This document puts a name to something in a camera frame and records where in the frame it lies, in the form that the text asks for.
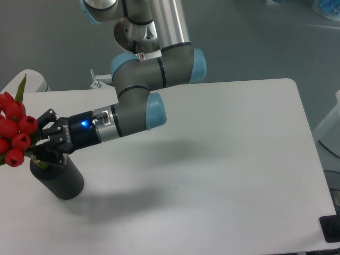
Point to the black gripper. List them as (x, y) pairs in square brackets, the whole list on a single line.
[(68, 135)]

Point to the red tulip bouquet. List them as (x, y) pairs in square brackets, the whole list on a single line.
[(18, 130)]

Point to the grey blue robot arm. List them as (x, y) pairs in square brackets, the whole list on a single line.
[(161, 56)]

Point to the black ribbed cylindrical vase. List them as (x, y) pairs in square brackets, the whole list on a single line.
[(65, 182)]

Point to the white side furniture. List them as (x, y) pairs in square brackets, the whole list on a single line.
[(327, 122)]

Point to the black device at table edge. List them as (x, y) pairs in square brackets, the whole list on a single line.
[(330, 228)]

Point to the blue plastic bag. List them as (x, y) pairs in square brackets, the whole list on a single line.
[(327, 8)]

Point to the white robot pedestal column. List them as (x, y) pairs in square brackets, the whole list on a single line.
[(104, 81)]

